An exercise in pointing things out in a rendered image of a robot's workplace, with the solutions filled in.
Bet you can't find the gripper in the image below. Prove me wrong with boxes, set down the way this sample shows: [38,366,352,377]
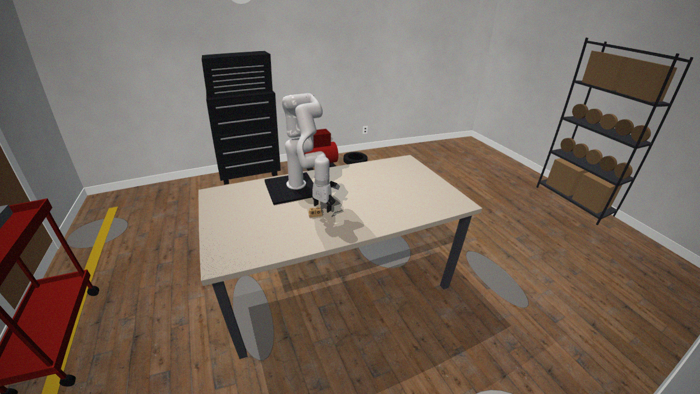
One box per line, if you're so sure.
[310,182,335,213]

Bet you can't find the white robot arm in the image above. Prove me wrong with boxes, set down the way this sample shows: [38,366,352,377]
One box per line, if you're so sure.
[282,93,330,190]

